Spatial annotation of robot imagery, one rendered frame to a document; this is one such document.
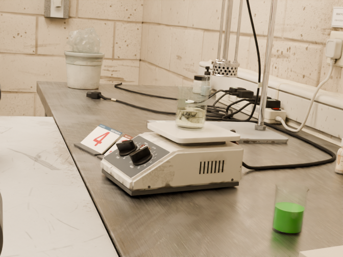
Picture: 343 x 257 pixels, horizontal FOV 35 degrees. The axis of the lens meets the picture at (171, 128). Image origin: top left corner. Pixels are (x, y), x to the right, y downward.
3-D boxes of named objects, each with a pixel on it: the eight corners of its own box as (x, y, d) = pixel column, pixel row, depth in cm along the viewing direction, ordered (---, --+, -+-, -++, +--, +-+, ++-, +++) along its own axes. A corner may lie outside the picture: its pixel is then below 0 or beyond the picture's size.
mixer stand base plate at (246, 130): (168, 142, 119) (168, 137, 118) (145, 123, 137) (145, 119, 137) (290, 143, 128) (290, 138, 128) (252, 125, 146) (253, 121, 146)
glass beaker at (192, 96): (168, 130, 89) (172, 81, 88) (179, 125, 94) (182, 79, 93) (203, 136, 87) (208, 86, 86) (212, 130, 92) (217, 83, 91)
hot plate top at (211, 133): (178, 144, 83) (178, 138, 83) (144, 127, 93) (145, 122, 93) (243, 140, 88) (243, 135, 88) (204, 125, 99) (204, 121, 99)
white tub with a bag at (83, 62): (93, 92, 185) (96, 28, 181) (55, 87, 189) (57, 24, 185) (108, 87, 199) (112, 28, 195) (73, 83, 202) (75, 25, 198)
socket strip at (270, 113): (268, 124, 150) (269, 108, 149) (215, 100, 187) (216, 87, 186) (286, 124, 152) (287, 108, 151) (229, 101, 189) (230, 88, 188)
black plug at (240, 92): (234, 98, 167) (235, 91, 167) (228, 95, 171) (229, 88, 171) (254, 98, 170) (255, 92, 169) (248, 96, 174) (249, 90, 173)
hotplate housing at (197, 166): (130, 199, 80) (133, 146, 79) (98, 174, 91) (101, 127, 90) (252, 187, 91) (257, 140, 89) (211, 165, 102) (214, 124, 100)
